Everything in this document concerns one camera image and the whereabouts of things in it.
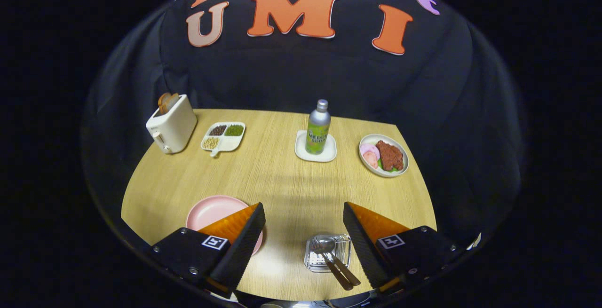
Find white toaster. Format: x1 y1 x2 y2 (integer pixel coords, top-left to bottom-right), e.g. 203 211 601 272
146 94 198 154

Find metal wire cutlery basket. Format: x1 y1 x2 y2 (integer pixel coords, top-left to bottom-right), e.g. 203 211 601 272
304 234 352 273

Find pink plate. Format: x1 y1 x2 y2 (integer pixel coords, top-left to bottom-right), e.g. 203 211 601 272
186 195 264 257

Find wooden handled spoon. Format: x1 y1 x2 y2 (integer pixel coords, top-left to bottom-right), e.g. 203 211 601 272
311 237 354 291

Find white divided snack tray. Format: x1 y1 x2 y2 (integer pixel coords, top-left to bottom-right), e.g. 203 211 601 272
200 121 246 157

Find white oval dish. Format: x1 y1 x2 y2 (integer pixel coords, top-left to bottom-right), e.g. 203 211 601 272
358 134 410 178

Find white square coaster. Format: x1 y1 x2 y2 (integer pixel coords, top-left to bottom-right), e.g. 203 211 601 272
294 130 338 163

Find red meat piece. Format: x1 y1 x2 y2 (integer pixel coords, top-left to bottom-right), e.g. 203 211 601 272
375 140 404 172

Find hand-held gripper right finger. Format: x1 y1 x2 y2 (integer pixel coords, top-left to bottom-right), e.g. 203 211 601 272
342 201 464 294

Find green soda bottle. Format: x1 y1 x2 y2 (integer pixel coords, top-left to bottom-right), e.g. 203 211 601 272
305 99 332 155

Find wooden handled fork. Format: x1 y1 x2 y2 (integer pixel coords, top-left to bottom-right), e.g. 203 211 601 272
325 247 362 286

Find pink ham slices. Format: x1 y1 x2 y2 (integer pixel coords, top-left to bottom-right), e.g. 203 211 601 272
361 144 380 168

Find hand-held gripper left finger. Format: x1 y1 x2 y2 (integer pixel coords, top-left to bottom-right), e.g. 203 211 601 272
150 202 267 298

